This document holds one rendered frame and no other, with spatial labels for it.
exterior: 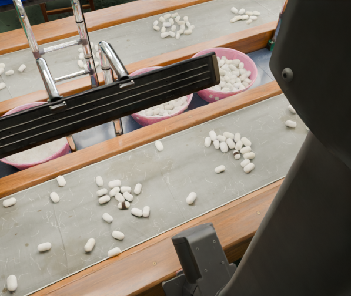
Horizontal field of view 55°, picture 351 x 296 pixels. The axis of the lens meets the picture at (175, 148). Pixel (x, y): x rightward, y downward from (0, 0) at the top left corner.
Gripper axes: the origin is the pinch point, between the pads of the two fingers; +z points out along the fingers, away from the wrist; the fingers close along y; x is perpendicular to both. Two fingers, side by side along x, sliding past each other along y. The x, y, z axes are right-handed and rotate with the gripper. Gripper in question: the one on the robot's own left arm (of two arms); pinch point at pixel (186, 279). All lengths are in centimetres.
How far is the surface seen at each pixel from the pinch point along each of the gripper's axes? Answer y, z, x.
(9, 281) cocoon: 35.3, 31.7, -9.0
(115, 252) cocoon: 9.8, 30.5, -5.8
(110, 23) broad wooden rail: -21, 77, -93
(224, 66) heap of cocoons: -54, 57, -53
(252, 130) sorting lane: -46, 42, -24
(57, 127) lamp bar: 12.4, 11.2, -36.2
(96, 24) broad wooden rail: -15, 76, -94
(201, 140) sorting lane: -28, 44, -27
